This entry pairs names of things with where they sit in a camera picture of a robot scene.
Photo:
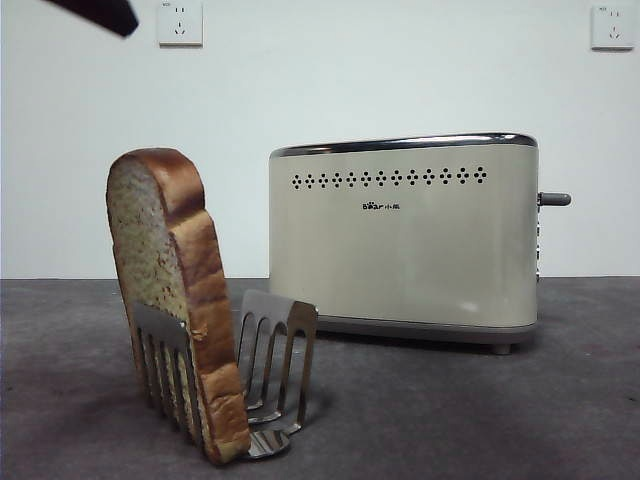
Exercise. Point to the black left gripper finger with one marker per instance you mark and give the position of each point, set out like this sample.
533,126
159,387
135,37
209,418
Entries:
105,15

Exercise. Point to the brown-crusted bread slice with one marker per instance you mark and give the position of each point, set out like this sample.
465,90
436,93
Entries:
145,240

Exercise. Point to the grey toaster lever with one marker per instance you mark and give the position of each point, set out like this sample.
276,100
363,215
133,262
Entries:
555,199

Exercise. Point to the stainless steel toast rack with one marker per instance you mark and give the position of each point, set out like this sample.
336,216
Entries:
295,325

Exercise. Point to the cream toaster with chrome top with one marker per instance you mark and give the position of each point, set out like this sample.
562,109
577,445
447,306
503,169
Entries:
400,250

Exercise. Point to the white wall socket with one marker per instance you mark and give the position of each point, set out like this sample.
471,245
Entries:
181,25
612,30

